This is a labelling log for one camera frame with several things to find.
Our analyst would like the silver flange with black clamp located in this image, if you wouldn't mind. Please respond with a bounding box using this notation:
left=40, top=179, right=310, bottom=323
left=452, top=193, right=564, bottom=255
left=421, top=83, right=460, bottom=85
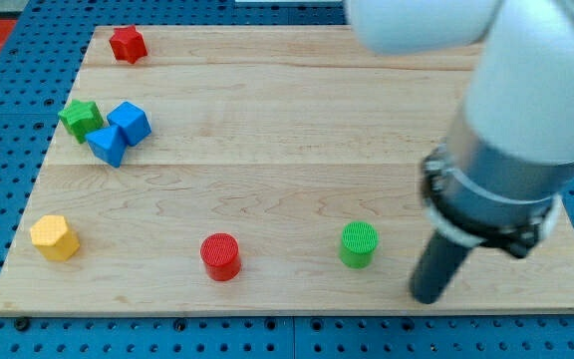
left=422, top=110, right=574, bottom=258

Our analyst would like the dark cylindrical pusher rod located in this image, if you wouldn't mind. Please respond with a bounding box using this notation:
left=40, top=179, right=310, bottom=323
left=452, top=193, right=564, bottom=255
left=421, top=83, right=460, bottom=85
left=409, top=230, right=472, bottom=304

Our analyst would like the green cylinder block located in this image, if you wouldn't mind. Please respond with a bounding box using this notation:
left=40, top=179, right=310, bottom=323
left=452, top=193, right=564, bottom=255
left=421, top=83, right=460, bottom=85
left=339, top=221, right=379, bottom=269

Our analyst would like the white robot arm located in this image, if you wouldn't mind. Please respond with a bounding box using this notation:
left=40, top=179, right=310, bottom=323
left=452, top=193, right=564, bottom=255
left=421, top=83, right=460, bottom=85
left=344, top=0, right=574, bottom=304

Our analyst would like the red cylinder block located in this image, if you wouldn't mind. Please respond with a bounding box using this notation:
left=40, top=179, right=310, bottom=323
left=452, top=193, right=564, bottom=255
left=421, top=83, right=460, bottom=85
left=199, top=232, right=241, bottom=281

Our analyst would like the wooden board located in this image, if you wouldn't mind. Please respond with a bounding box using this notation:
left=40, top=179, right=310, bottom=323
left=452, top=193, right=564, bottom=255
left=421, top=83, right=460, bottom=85
left=0, top=26, right=574, bottom=317

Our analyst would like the blue cube block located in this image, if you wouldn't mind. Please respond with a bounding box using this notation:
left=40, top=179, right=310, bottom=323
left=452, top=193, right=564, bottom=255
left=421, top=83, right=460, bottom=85
left=107, top=102, right=151, bottom=147

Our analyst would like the blue triangle block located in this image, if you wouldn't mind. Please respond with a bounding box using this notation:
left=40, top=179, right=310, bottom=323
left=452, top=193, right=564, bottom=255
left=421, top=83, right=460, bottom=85
left=85, top=125, right=128, bottom=168

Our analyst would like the red star block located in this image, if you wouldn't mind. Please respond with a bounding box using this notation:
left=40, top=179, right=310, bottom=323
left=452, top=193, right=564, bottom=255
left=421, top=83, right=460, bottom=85
left=109, top=25, right=148, bottom=64

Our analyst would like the green star block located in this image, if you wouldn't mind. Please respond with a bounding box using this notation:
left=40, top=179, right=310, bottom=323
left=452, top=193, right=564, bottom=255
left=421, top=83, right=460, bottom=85
left=58, top=100, right=104, bottom=144

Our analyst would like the yellow hexagon block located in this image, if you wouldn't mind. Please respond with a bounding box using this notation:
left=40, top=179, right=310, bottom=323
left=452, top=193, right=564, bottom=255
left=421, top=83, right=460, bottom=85
left=29, top=214, right=80, bottom=261

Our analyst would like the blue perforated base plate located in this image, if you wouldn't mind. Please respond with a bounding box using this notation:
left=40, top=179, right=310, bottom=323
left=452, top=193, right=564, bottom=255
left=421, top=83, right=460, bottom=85
left=0, top=0, right=574, bottom=358

